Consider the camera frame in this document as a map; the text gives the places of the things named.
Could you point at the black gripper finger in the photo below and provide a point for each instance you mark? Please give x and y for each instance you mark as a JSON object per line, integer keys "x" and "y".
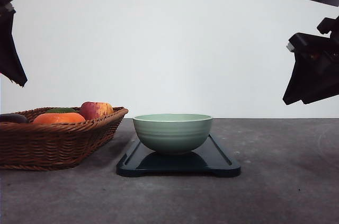
{"x": 297, "y": 84}
{"x": 10, "y": 63}
{"x": 323, "y": 81}

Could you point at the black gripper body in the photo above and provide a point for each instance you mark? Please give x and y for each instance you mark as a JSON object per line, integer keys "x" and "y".
{"x": 6, "y": 12}
{"x": 311, "y": 45}

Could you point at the light green ceramic bowl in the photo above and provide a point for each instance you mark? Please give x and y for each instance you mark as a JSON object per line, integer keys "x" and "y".
{"x": 172, "y": 133}

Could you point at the brown wicker basket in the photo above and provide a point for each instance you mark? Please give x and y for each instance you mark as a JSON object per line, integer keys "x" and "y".
{"x": 41, "y": 146}

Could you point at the dark purple eggplant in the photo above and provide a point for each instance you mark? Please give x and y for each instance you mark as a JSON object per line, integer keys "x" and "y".
{"x": 13, "y": 117}

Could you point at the orange tangerine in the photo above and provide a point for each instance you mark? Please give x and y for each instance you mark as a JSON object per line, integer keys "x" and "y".
{"x": 52, "y": 118}

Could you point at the dark green avocado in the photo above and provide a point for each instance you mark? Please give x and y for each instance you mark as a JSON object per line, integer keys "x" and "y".
{"x": 61, "y": 110}

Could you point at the red yellow apple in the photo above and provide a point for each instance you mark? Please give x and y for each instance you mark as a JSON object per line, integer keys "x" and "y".
{"x": 92, "y": 110}

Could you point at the dark blue rectangular tray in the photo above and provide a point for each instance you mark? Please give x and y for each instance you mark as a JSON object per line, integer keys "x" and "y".
{"x": 211, "y": 157}

